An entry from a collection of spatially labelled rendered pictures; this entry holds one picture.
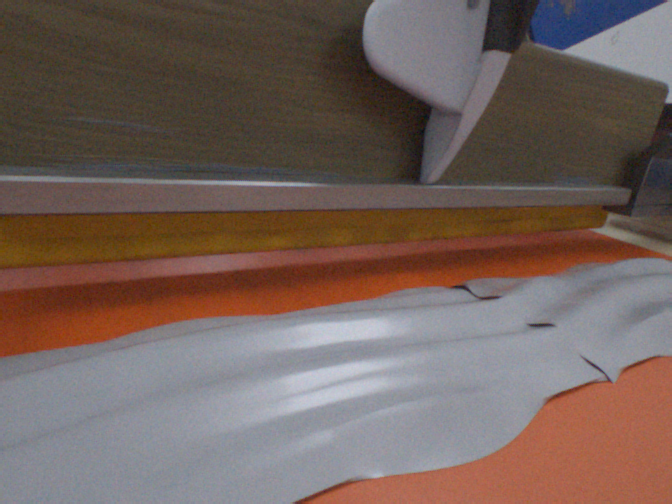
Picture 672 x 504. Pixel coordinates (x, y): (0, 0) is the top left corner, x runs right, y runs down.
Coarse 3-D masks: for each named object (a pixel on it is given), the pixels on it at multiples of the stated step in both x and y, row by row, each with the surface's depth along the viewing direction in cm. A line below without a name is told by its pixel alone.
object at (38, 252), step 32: (416, 224) 22; (448, 224) 23; (480, 224) 25; (512, 224) 26; (544, 224) 28; (576, 224) 30; (0, 256) 13; (32, 256) 14; (64, 256) 14; (96, 256) 15; (128, 256) 15; (160, 256) 16; (192, 256) 17
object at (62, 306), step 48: (0, 288) 14; (48, 288) 14; (96, 288) 15; (144, 288) 15; (192, 288) 16; (240, 288) 16; (288, 288) 17; (336, 288) 17; (384, 288) 18; (0, 336) 11; (48, 336) 12; (96, 336) 12; (528, 432) 11; (576, 432) 11; (624, 432) 11; (384, 480) 9; (432, 480) 9; (480, 480) 9; (528, 480) 9; (576, 480) 9; (624, 480) 10
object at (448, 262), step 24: (432, 240) 25; (456, 240) 26; (480, 240) 27; (504, 240) 28; (528, 240) 28; (552, 240) 29; (576, 240) 30; (600, 240) 31; (408, 264) 21; (432, 264) 21; (456, 264) 22; (480, 264) 22; (504, 264) 23; (528, 264) 24; (552, 264) 24; (576, 264) 25; (648, 360) 15; (624, 384) 13; (648, 384) 14
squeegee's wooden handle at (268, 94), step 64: (0, 0) 11; (64, 0) 11; (128, 0) 12; (192, 0) 13; (256, 0) 14; (320, 0) 15; (0, 64) 11; (64, 64) 12; (128, 64) 12; (192, 64) 13; (256, 64) 14; (320, 64) 15; (512, 64) 20; (576, 64) 23; (0, 128) 11; (64, 128) 12; (128, 128) 13; (192, 128) 14; (256, 128) 15; (320, 128) 16; (384, 128) 18; (512, 128) 22; (576, 128) 24; (640, 128) 28
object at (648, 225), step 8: (608, 216) 37; (616, 216) 37; (624, 216) 36; (648, 216) 35; (656, 216) 34; (664, 216) 34; (616, 224) 37; (624, 224) 36; (632, 224) 36; (640, 224) 35; (648, 224) 35; (656, 224) 34; (664, 224) 34; (640, 232) 35; (648, 232) 35; (656, 232) 34; (664, 232) 34
